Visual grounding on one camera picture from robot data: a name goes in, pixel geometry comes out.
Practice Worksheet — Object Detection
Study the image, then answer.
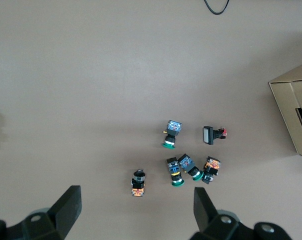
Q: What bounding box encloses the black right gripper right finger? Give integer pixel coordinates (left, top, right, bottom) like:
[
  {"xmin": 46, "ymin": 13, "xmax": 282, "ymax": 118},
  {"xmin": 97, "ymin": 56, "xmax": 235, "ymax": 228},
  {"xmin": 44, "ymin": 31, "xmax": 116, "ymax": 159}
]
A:
[{"xmin": 189, "ymin": 186, "xmax": 296, "ymax": 240}]

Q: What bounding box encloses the white rectangular pushbutton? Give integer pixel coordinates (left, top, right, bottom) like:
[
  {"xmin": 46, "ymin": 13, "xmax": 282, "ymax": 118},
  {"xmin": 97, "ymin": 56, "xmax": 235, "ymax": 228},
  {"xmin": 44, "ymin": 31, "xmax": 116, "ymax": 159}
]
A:
[{"xmin": 201, "ymin": 125, "xmax": 229, "ymax": 145}]

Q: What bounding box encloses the black looped cable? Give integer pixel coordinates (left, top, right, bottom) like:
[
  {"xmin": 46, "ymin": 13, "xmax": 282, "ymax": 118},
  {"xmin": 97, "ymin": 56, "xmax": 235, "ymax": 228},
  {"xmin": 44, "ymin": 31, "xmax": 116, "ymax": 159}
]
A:
[{"xmin": 203, "ymin": 0, "xmax": 231, "ymax": 16}]

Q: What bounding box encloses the brown cardboard box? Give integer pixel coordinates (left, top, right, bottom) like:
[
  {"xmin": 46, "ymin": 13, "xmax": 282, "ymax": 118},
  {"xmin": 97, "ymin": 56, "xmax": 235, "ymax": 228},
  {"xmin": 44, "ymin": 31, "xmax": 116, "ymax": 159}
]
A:
[{"xmin": 267, "ymin": 59, "xmax": 302, "ymax": 160}]

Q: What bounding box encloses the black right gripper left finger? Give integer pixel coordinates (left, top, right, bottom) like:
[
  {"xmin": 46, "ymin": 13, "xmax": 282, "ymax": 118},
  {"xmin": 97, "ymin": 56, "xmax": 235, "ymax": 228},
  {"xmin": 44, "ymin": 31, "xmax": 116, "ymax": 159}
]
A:
[{"xmin": 0, "ymin": 185, "xmax": 82, "ymax": 240}]

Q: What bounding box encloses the black selector switch orange block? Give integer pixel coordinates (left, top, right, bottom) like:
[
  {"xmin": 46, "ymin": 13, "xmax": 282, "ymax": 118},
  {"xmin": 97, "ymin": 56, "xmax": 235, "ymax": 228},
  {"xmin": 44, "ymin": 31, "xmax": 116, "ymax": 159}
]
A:
[
  {"xmin": 200, "ymin": 156, "xmax": 222, "ymax": 185},
  {"xmin": 130, "ymin": 168, "xmax": 147, "ymax": 198}
]

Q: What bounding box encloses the green pushbutton blue contact block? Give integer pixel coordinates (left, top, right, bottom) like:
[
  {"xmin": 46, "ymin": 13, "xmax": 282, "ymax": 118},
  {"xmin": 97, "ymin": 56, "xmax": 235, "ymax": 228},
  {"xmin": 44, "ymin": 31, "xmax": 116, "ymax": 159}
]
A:
[
  {"xmin": 165, "ymin": 156, "xmax": 186, "ymax": 188},
  {"xmin": 161, "ymin": 119, "xmax": 183, "ymax": 149},
  {"xmin": 177, "ymin": 153, "xmax": 204, "ymax": 181}
]

